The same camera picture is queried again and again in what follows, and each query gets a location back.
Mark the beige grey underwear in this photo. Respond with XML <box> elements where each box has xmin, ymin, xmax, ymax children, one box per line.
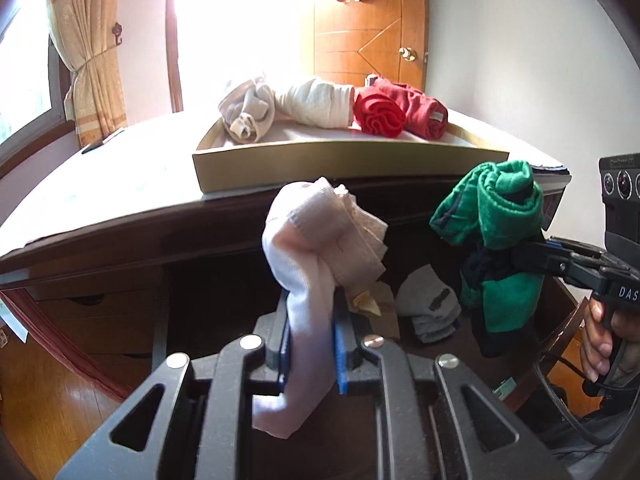
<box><xmin>218</xmin><ymin>77</ymin><xmax>277</xmax><ymax>145</ymax></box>

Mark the person's right hand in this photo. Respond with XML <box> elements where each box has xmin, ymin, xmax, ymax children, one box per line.
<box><xmin>580</xmin><ymin>297</ymin><xmax>640</xmax><ymax>384</ymax></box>

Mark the small green label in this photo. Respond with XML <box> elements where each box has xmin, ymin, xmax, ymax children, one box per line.
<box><xmin>492</xmin><ymin>377</ymin><xmax>519</xmax><ymax>401</ymax></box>

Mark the pale pink underwear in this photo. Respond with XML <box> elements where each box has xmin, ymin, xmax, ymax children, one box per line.
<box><xmin>252</xmin><ymin>176</ymin><xmax>390</xmax><ymax>436</ymax></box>

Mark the cream dotted underwear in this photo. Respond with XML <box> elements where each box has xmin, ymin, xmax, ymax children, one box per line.
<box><xmin>272</xmin><ymin>75</ymin><xmax>357</xmax><ymax>130</ymax></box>

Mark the green and navy underwear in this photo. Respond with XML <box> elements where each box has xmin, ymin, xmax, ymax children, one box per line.
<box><xmin>428</xmin><ymin>159</ymin><xmax>546</xmax><ymax>359</ymax></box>

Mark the bright red underwear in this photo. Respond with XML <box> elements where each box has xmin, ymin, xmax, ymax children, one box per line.
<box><xmin>352</xmin><ymin>85</ymin><xmax>407</xmax><ymax>137</ymax></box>

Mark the dark wooden door frame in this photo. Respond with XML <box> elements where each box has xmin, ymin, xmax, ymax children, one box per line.
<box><xmin>165</xmin><ymin>0</ymin><xmax>185</xmax><ymax>114</ymax></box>

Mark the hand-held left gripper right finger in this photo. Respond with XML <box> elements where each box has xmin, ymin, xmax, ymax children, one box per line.
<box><xmin>332</xmin><ymin>290</ymin><xmax>573</xmax><ymax>480</ymax></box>

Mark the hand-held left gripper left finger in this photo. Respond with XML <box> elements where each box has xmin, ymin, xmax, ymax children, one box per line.
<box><xmin>52</xmin><ymin>287</ymin><xmax>296</xmax><ymax>480</ymax></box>

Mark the black phone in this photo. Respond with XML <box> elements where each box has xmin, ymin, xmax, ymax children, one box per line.
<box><xmin>81</xmin><ymin>130</ymin><xmax>127</xmax><ymax>155</ymax></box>

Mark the beige curtain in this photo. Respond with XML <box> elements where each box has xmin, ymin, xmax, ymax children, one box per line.
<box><xmin>44</xmin><ymin>0</ymin><xmax>129</xmax><ymax>149</ymax></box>

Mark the person's leg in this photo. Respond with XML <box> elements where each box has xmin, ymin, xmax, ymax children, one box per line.
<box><xmin>542</xmin><ymin>400</ymin><xmax>640</xmax><ymax>467</ymax></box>

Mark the shallow cardboard tray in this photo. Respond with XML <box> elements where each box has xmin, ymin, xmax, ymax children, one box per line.
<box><xmin>192</xmin><ymin>119</ymin><xmax>511</xmax><ymax>195</ymax></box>

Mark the sliding glass window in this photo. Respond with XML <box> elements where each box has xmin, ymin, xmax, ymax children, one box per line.
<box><xmin>0</xmin><ymin>0</ymin><xmax>69</xmax><ymax>162</ymax></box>

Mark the brown wooden door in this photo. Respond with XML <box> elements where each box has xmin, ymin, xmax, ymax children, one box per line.
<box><xmin>313</xmin><ymin>0</ymin><xmax>431</xmax><ymax>94</ymax></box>

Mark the brown paper scrap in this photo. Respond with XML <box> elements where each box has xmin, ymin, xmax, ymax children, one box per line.
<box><xmin>350</xmin><ymin>280</ymin><xmax>404</xmax><ymax>341</ymax></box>

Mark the dark wooden desk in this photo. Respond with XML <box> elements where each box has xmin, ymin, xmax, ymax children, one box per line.
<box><xmin>0</xmin><ymin>165</ymin><xmax>597</xmax><ymax>412</ymax></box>

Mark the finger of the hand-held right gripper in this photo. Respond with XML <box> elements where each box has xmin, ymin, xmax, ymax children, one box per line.
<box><xmin>509</xmin><ymin>242</ymin><xmax>608</xmax><ymax>291</ymax></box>
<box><xmin>542</xmin><ymin>235</ymin><xmax>609</xmax><ymax>264</ymax></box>

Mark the black cable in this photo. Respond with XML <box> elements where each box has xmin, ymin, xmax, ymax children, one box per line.
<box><xmin>530</xmin><ymin>350</ymin><xmax>640</xmax><ymax>446</ymax></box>

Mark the dark red underwear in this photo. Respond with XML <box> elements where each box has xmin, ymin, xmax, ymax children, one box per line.
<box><xmin>367</xmin><ymin>75</ymin><xmax>450</xmax><ymax>140</ymax></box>

